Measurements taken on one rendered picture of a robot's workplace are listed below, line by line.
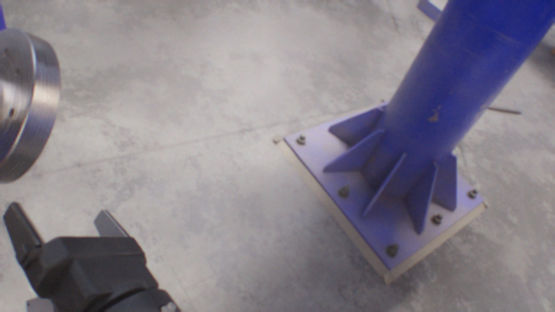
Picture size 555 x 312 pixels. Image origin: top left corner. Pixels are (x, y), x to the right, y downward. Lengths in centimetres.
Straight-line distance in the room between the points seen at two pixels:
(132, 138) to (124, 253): 135
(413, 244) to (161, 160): 106
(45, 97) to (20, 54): 7
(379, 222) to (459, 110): 55
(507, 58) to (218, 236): 112
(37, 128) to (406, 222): 150
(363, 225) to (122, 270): 134
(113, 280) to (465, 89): 125
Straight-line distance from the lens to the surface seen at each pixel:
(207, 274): 142
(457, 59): 140
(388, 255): 163
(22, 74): 54
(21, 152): 52
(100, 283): 36
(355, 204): 170
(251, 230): 152
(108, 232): 47
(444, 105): 147
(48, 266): 37
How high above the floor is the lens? 129
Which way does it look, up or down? 47 degrees down
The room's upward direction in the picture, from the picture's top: 21 degrees clockwise
